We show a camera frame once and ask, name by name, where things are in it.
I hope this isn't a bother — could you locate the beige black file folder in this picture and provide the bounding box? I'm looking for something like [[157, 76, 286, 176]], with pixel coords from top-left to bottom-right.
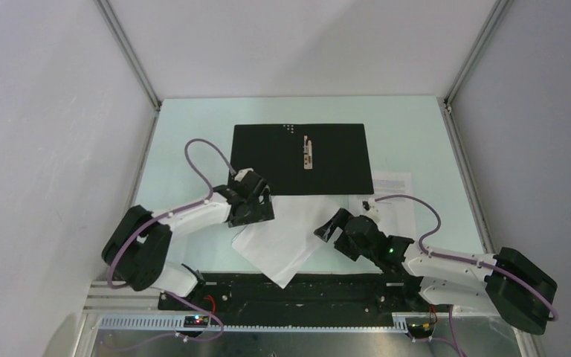
[[230, 123, 373, 196]]

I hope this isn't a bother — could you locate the left controller circuit board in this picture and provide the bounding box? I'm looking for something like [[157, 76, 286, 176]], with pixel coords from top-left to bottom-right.
[[183, 315, 210, 329]]

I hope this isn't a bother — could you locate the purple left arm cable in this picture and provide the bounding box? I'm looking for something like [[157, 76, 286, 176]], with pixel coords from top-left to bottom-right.
[[106, 138, 239, 344]]

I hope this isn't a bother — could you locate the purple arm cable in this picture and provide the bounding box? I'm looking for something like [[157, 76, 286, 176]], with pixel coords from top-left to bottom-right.
[[374, 194, 560, 322], [106, 138, 239, 344]]

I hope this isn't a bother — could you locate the right aluminium frame post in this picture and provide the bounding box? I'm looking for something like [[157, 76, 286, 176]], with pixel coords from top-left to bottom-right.
[[442, 0, 514, 113]]

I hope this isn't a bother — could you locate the aluminium frame post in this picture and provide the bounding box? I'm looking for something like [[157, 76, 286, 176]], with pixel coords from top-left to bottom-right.
[[442, 0, 514, 113], [94, 0, 162, 112]]

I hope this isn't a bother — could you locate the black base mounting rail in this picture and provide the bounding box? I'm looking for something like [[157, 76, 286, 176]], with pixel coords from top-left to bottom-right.
[[186, 273, 432, 328]]

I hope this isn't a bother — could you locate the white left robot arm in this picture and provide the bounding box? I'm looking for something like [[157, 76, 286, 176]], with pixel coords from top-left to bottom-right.
[[101, 169, 274, 310]]

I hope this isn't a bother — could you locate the white paper stack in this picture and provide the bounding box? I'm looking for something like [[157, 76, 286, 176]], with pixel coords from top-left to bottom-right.
[[232, 196, 341, 289]]

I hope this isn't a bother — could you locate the silver folder clip mechanism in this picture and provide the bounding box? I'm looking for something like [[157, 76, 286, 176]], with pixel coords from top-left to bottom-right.
[[303, 135, 313, 170]]

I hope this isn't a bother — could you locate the left aluminium frame post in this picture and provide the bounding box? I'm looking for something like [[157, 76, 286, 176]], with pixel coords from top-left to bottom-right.
[[94, 0, 162, 112]]

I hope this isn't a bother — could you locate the controller circuit board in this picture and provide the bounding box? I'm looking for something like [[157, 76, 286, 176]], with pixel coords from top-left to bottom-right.
[[406, 323, 436, 342], [183, 315, 210, 329]]

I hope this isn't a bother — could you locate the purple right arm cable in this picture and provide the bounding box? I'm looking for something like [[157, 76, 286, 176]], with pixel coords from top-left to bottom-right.
[[374, 194, 560, 322]]

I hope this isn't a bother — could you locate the printed white paper sheet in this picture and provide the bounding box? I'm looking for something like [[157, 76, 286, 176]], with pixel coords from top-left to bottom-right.
[[372, 170, 416, 239]]

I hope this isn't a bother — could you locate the right controller circuit board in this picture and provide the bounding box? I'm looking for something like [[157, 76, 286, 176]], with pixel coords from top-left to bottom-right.
[[406, 323, 436, 342]]

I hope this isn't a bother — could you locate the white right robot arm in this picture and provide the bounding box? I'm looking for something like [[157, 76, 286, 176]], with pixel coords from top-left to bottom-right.
[[314, 205, 558, 335]]

